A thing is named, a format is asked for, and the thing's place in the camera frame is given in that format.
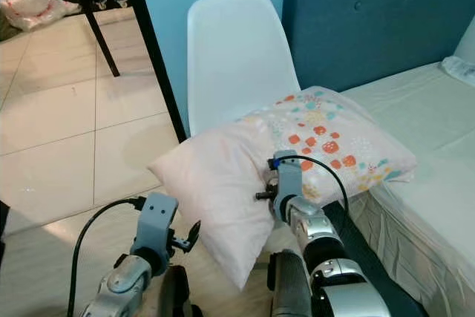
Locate pink floral pillow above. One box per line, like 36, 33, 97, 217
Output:
148, 85, 419, 291

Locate white plastic chair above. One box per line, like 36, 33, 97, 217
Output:
186, 0, 302, 138

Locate white bed pillow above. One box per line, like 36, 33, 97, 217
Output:
442, 14, 475, 88

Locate dark grey left robot leg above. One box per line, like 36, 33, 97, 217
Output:
156, 264, 197, 317

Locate dark grey robot leg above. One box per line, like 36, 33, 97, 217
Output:
156, 264, 197, 317
269, 250, 314, 317

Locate dark grey right robot leg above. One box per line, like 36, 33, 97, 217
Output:
269, 250, 314, 317

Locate bed with white sheet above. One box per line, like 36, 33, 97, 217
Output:
282, 61, 475, 317

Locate blue tufted headboard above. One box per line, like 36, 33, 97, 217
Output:
282, 0, 475, 94

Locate olive fabric bag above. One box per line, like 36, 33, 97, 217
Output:
0, 13, 20, 42

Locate white plastic bag red print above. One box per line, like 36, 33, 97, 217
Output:
2, 0, 82, 32

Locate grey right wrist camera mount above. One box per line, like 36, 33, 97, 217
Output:
272, 149, 304, 218

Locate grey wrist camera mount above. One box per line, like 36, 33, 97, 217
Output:
272, 149, 304, 218
138, 192, 180, 252

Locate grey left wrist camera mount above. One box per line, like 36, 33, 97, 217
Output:
138, 192, 180, 252

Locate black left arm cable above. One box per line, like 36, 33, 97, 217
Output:
67, 196, 145, 317

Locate black door frame post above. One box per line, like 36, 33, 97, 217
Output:
121, 0, 189, 143

